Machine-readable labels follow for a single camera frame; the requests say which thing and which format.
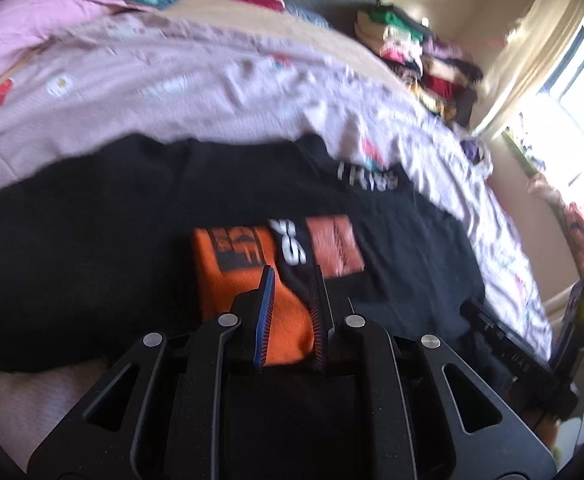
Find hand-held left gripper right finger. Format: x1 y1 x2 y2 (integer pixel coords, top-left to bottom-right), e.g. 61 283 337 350
310 267 559 480

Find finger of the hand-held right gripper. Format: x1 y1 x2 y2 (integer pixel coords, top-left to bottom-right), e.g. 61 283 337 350
462 297 515 358

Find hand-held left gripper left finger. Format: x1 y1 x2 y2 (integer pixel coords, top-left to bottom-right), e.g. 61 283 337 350
27 266 278 480

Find black t-shirt with orange print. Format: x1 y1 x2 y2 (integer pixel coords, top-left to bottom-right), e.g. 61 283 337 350
0 132 488 376

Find clothes on windowsill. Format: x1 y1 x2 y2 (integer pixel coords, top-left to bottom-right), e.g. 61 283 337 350
527 172 584 273

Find pile of folded clothes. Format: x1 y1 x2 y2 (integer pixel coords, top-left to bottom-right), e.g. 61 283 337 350
354 4 485 123

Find purple cloth bundle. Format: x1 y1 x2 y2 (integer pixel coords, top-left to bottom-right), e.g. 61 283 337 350
459 137 493 166

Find window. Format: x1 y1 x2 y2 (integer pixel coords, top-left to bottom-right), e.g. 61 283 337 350
504 25 584 211

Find lilac printed bed sheet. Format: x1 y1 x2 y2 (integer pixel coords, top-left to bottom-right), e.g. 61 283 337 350
0 10 558 461

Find cream curtain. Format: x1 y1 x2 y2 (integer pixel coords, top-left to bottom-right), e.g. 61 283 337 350
472 0 584 133

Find beige bed sheet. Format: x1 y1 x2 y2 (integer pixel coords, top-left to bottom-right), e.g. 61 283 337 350
169 0 423 96

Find pink floral blanket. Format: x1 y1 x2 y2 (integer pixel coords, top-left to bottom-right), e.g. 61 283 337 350
0 0 138 91

